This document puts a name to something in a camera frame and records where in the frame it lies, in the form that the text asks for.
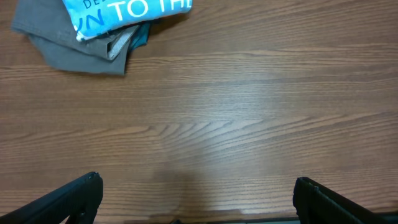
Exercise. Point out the folded grey shirt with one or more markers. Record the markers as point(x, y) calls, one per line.
point(48, 26)

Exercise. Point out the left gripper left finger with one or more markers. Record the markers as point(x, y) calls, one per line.
point(76, 202)

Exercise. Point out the folded teal blue shirt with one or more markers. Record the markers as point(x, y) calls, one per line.
point(141, 36)

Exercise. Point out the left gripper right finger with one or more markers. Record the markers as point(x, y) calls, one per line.
point(316, 204)

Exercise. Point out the light blue printed t-shirt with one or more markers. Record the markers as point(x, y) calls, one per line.
point(92, 18)

